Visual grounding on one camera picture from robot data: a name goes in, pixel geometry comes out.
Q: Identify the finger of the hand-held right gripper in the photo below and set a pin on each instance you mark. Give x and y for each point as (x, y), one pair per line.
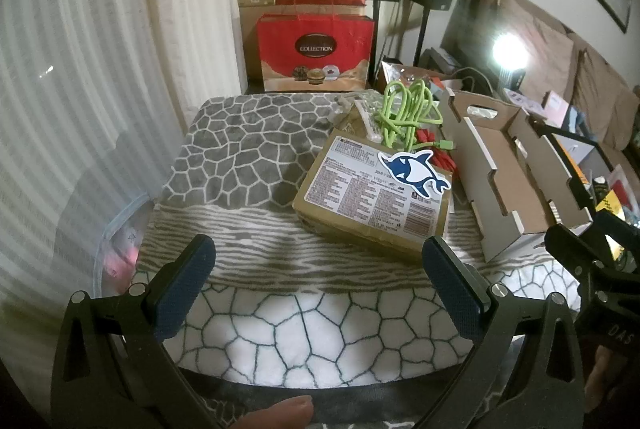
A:
(570, 244)
(617, 229)

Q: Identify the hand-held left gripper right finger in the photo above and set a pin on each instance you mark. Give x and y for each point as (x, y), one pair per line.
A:
(450, 289)

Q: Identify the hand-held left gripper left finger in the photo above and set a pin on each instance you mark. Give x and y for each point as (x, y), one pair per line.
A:
(185, 289)

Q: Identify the white cardboard box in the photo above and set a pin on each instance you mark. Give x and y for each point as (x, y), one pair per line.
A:
(525, 244)

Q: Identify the blue white dolphin sticker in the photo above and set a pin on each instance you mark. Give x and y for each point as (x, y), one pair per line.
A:
(412, 171)

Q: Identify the brown cardboard box with label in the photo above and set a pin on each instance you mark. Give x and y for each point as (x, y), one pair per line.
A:
(350, 209)

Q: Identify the person's right hand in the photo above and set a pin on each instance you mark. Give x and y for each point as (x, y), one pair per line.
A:
(600, 379)

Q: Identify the person's left hand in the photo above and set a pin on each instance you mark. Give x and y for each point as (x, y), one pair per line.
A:
(272, 411)

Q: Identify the clear bag with red item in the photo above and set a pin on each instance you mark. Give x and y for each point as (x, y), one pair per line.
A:
(625, 191)

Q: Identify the black orange box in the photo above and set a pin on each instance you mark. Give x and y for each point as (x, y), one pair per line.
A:
(570, 171)

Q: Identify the clear plastic bin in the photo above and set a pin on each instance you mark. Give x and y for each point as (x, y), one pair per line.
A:
(122, 249)

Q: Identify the grey white stone-pattern mat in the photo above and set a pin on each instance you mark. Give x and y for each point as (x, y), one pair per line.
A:
(260, 319)

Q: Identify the pale pink box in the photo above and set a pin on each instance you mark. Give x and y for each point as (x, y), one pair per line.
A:
(555, 106)

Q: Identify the brown sofa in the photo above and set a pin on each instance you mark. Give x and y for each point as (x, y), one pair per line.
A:
(600, 74)

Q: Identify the bright lamp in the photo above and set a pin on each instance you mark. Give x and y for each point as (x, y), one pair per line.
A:
(507, 51)

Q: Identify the clear plastic bag of items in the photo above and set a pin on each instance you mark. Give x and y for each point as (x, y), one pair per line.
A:
(400, 71)

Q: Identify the white ribbed curtain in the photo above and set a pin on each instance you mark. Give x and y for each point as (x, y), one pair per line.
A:
(75, 84)

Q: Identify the red chocolate print gift bag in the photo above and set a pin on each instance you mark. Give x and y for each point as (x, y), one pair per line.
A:
(315, 39)

